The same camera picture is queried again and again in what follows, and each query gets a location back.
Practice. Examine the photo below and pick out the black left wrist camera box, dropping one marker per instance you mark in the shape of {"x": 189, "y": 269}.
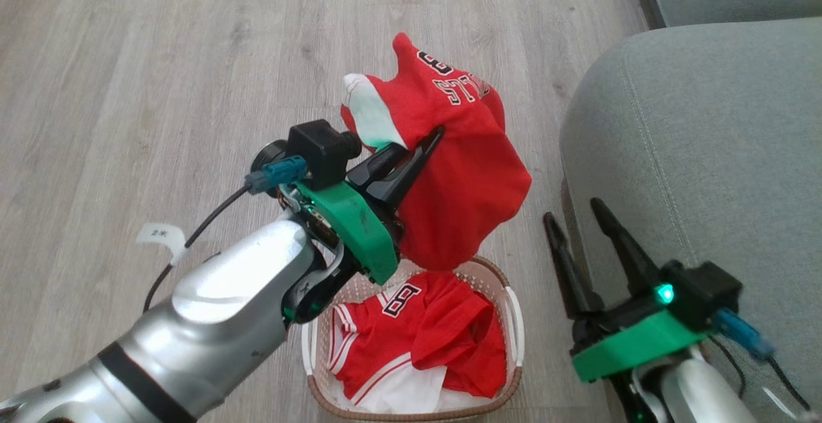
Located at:
{"x": 321, "y": 150}

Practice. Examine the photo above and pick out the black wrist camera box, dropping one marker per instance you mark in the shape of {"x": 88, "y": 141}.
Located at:
{"x": 321, "y": 150}
{"x": 706, "y": 294}

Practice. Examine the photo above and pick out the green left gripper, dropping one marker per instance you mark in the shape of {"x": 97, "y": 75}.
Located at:
{"x": 356, "y": 227}

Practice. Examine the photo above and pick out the white garment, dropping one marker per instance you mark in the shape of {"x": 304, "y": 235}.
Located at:
{"x": 411, "y": 396}

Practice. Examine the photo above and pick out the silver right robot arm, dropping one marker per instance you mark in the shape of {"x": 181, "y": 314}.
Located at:
{"x": 700, "y": 391}

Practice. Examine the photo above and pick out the red jersey with white stripes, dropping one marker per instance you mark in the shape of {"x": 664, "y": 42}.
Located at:
{"x": 449, "y": 333}

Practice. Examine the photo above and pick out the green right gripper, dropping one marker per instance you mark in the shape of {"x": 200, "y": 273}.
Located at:
{"x": 636, "y": 343}

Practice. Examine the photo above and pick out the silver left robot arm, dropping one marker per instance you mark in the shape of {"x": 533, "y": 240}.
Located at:
{"x": 218, "y": 320}

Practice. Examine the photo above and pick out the red Bulls basketball jersey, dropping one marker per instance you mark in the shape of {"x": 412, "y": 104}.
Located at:
{"x": 469, "y": 179}

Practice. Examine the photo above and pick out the grey sofa with yellow back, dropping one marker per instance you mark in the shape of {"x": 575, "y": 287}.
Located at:
{"x": 706, "y": 153}

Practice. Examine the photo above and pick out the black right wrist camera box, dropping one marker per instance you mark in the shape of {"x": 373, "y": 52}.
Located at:
{"x": 706, "y": 294}

